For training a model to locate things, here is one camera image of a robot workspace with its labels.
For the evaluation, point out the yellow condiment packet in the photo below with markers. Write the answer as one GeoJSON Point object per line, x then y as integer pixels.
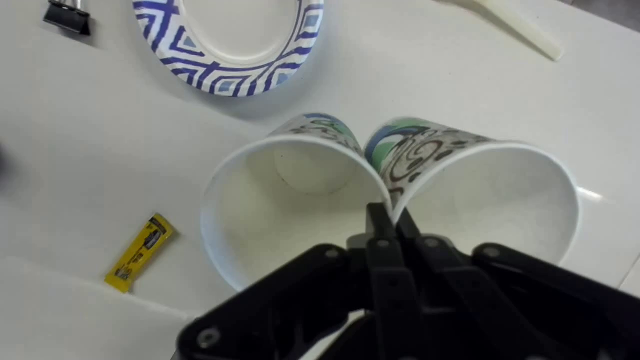
{"type": "Point", "coordinates": [140, 253]}

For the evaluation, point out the blue patterned paper plate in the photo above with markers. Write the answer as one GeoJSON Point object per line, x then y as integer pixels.
{"type": "Point", "coordinates": [233, 32]}

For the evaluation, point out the printed paper cup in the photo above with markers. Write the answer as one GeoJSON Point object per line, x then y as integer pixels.
{"type": "Point", "coordinates": [492, 201]}
{"type": "Point", "coordinates": [286, 212]}

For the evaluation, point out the white plastic utensil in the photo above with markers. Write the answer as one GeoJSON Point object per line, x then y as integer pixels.
{"type": "Point", "coordinates": [520, 31]}

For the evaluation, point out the black binder clip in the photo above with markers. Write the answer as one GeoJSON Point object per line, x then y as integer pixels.
{"type": "Point", "coordinates": [66, 19]}

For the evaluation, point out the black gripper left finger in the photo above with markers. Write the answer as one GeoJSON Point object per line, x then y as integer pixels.
{"type": "Point", "coordinates": [383, 267]}

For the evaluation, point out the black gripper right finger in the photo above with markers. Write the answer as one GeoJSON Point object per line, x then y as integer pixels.
{"type": "Point", "coordinates": [467, 300]}

